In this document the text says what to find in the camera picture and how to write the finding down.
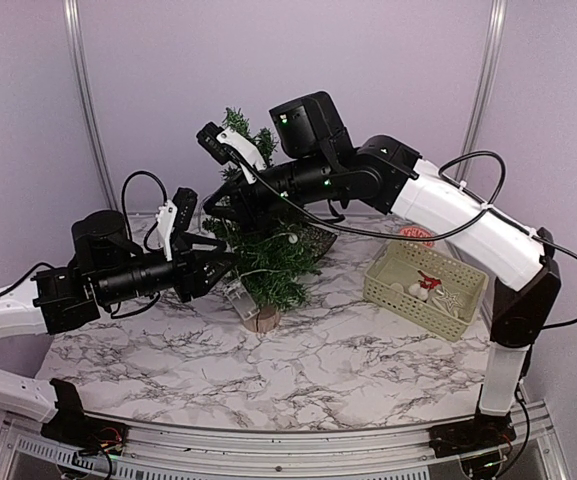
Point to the right aluminium frame post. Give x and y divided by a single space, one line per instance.
489 65

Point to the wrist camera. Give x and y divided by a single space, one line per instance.
173 218
227 145

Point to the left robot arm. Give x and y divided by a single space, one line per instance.
58 300

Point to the front aluminium rail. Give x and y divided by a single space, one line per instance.
159 451

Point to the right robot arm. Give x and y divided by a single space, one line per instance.
393 178

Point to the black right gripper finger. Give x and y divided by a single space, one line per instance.
226 213
224 198

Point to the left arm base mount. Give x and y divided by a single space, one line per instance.
71 425

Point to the red white round ornament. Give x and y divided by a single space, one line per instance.
417 234

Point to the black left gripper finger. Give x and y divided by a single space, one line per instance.
213 267
195 241

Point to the black mesh object behind tree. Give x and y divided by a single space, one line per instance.
319 241

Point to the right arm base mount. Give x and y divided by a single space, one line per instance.
480 432

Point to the green perforated plastic basket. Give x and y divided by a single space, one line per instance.
399 261

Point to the silver star ornament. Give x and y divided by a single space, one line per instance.
447 300

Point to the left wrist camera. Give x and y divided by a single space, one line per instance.
173 218

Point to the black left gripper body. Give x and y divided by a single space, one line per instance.
123 285

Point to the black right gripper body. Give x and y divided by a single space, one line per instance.
309 181

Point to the left aluminium frame post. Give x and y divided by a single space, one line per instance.
79 62

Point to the white ball string lights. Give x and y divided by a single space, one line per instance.
268 263

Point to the aluminium frame post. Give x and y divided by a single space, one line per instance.
79 62
489 65

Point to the small green christmas tree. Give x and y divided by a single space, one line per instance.
311 267

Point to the round wooden tree base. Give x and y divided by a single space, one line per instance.
266 320

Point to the red reindeer ornament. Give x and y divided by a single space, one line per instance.
427 282

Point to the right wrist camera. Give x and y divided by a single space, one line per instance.
227 145

